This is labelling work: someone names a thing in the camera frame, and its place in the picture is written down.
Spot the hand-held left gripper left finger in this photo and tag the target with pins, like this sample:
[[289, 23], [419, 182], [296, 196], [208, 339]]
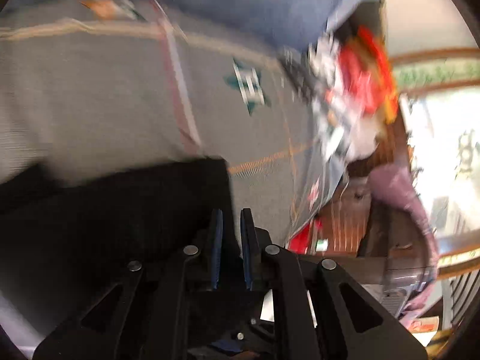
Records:
[[215, 249]]

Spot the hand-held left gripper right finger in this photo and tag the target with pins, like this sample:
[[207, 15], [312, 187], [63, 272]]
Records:
[[247, 249]]

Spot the black pants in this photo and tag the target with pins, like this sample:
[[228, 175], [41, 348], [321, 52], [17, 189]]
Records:
[[112, 217]]

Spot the red box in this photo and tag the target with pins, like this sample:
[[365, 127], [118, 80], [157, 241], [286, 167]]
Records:
[[303, 240]]

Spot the white clutter pile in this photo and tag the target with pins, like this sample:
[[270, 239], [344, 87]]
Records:
[[337, 131]]

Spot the purple cloth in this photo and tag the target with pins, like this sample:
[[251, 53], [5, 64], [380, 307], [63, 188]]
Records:
[[397, 187]]

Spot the grey printed bedsheet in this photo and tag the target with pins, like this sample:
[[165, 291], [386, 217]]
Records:
[[93, 101]]

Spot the red packets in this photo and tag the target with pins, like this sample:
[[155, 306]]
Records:
[[365, 75]]

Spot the blue plaid pillow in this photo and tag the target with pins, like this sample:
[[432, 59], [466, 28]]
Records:
[[243, 0]]

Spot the wooden bed frame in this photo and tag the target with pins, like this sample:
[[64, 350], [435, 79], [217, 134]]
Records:
[[348, 217]]

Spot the wooden window frame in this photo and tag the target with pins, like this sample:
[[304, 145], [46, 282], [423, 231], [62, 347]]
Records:
[[431, 58]]

